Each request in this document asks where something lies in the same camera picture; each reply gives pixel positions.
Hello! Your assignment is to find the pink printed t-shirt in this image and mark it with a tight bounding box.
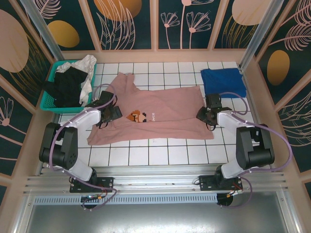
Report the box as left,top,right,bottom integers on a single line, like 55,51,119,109
86,72,214,146

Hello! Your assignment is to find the folded blue t-shirt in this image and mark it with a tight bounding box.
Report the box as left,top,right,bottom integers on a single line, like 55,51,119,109
200,67,247,99

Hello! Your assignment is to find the black garment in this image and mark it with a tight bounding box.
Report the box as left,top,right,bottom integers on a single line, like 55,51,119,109
42,67,88,108

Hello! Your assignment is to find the white garment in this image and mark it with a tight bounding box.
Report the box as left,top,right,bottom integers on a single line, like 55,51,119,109
56,54,97,107

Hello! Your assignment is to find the teal plastic basket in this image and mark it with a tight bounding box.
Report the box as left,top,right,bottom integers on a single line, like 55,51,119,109
40,60,98,115

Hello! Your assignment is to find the grey metal sheet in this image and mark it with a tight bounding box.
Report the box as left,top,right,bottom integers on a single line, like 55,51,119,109
14,194,302,233

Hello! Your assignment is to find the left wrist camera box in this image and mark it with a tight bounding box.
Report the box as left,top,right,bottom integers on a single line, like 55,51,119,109
97,91,119,107

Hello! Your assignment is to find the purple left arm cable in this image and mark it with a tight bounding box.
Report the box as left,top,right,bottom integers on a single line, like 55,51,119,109
49,83,119,211

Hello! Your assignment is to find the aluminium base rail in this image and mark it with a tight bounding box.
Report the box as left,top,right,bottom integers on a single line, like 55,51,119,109
23,165,289,195

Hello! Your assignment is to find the wall panel with orange circle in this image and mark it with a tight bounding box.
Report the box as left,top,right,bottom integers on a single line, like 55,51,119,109
87,0,156,51

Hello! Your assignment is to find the wall panel with pink disc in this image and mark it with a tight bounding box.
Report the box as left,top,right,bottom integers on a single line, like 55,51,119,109
213,0,265,50
0,0,56,115

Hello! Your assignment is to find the wall panel with pink flowers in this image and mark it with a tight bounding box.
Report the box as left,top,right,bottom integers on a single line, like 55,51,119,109
155,0,216,51

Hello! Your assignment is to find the wall panel with leaf outlines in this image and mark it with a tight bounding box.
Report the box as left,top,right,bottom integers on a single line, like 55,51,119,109
276,77,311,174

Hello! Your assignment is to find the aluminium frame post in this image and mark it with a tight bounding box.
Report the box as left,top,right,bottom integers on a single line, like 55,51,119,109
238,0,280,73
26,0,64,61

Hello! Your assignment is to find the wall panel with orange oval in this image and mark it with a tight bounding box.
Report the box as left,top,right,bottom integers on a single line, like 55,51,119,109
40,0,102,52

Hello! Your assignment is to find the slotted grey cable duct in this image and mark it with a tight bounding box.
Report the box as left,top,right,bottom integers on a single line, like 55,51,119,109
33,194,219,205

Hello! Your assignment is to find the wall panel with flower outline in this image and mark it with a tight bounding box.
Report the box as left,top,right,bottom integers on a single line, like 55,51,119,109
0,74,37,177

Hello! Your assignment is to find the wall panel leaf and oval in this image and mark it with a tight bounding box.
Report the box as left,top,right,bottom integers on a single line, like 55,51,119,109
255,0,311,106

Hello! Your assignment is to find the narrow teal wall panel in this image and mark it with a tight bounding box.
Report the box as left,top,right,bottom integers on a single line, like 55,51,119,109
13,0,55,59

